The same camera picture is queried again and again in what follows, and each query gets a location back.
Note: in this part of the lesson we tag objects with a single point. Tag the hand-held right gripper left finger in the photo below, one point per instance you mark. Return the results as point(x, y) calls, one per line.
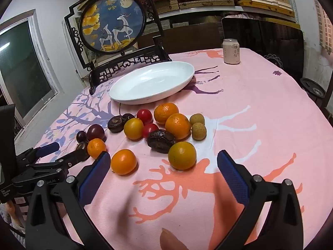
point(95, 177)

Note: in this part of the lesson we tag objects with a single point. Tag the black round device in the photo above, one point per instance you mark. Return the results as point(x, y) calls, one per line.
point(313, 88)

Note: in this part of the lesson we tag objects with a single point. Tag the small dark cherry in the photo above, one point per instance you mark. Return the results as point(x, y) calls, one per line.
point(81, 136)

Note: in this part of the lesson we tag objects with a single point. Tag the bumpy orange mandarin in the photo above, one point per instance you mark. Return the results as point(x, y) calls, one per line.
point(166, 112)
point(178, 126)

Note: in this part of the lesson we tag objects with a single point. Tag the dark purple plum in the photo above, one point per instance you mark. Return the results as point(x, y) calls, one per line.
point(95, 132)

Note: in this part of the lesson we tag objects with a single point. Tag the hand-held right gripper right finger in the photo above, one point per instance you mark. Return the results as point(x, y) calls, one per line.
point(232, 177)

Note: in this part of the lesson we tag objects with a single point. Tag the black framed deer table screen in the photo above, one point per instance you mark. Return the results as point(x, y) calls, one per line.
point(111, 23)

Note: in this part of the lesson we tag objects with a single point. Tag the yellow tomato plate top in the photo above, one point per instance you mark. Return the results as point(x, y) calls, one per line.
point(133, 128)

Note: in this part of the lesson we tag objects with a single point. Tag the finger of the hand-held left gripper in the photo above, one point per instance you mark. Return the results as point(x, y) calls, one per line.
point(65, 162)
point(48, 149)

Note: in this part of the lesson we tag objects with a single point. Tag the red cherry tomato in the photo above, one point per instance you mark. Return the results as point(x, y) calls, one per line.
point(144, 116)
point(149, 130)

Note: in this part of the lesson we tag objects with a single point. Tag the small orange mandarin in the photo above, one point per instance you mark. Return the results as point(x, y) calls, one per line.
point(96, 148)

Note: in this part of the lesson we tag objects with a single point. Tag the large smooth yellowish orange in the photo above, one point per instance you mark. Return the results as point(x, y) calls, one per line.
point(182, 155)

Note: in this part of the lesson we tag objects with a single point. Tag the brown cardboard box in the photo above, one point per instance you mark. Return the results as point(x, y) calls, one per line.
point(187, 35)

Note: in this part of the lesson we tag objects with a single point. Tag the dark passion fruit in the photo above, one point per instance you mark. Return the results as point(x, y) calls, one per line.
point(161, 140)
point(115, 124)
point(82, 146)

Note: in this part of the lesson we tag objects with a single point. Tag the pink printed tablecloth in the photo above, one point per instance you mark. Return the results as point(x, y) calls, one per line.
point(260, 125)

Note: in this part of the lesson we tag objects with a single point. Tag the white oval plate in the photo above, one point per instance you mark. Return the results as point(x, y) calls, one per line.
point(153, 83)

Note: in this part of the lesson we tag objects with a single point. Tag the white framed window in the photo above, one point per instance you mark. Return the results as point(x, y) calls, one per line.
point(23, 67)

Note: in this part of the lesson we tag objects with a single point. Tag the person's right hand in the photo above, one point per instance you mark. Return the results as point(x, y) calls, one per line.
point(171, 241)

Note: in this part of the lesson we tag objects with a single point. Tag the dark cherry with stem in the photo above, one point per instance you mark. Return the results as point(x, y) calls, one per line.
point(129, 117)

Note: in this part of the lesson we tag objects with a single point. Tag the tan longan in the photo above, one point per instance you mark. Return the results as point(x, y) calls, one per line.
point(199, 131)
point(197, 119)

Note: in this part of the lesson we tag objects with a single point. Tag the pale pink drink can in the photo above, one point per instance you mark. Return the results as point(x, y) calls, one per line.
point(231, 52)

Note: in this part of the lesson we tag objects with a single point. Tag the black chair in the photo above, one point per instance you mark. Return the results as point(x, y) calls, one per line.
point(262, 41)

